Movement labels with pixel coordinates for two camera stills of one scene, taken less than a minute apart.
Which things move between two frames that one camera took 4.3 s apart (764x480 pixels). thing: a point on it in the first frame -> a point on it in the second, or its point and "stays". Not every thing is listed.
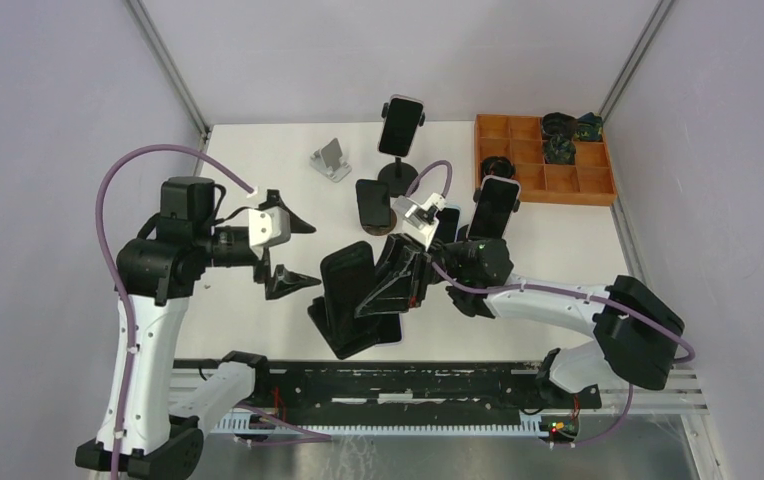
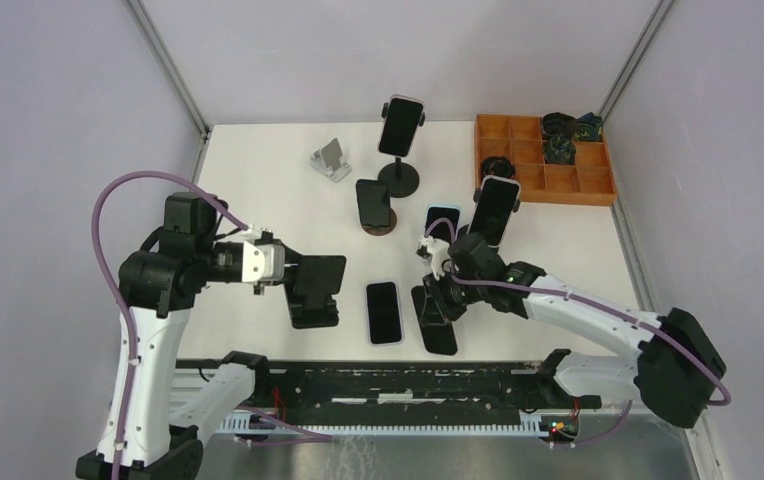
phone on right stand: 497,201 stays
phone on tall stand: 402,120 stays
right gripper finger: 394,292 -> 432,313
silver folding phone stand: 328,160 stays
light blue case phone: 448,224 stays
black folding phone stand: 356,334 -> 310,299
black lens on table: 497,166 stays
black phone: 347,276 -> 437,338
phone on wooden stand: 373,199 stays
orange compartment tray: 587,181 stays
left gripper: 283,281 -> 292,270
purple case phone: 388,329 stays
